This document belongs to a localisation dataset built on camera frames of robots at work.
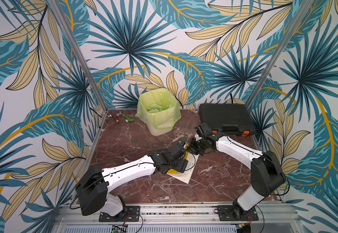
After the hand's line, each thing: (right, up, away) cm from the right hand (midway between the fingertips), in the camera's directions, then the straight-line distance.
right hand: (185, 149), depth 87 cm
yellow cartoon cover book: (0, -16, -1) cm, 16 cm away
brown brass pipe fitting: (-48, +17, +23) cm, 56 cm away
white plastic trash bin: (-18, +10, +18) cm, 27 cm away
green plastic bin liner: (-17, +27, +16) cm, 35 cm away
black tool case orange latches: (+35, +19, +16) cm, 43 cm away
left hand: (-4, -6, -8) cm, 11 cm away
